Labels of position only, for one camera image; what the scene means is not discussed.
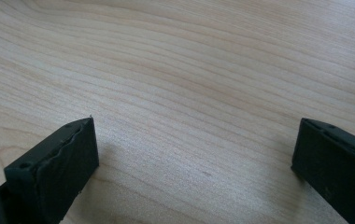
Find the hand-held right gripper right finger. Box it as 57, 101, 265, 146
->
291, 117, 355, 224

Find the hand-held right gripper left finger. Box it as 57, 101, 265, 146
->
0, 116, 100, 224

